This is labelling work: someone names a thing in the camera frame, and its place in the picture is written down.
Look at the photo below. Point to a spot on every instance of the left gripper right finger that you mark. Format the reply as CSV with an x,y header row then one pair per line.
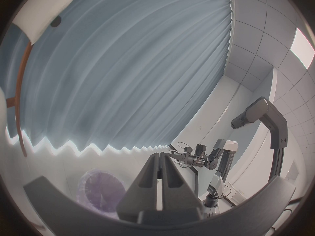
x,y
179,195

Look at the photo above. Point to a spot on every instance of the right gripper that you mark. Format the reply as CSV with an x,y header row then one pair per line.
x,y
189,160

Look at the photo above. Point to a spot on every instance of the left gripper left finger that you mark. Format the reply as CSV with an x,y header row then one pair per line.
x,y
140,195

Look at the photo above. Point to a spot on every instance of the purple plastic bag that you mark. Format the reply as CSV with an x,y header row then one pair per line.
x,y
103,188

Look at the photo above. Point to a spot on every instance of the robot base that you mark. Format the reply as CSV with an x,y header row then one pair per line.
x,y
189,173

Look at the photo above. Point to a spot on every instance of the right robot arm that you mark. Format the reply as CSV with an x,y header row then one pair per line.
x,y
226,145

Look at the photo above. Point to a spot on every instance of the white trash bin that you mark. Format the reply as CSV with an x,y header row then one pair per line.
x,y
82,193

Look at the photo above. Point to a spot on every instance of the pale blue curtain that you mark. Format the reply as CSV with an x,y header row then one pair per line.
x,y
123,70

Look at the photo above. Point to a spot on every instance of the ceiling light panel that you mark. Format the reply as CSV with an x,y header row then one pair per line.
x,y
302,48

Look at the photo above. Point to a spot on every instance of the white padded wooden chair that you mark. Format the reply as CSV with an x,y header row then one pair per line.
x,y
44,8

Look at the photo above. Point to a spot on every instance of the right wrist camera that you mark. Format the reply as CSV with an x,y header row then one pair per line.
x,y
188,150

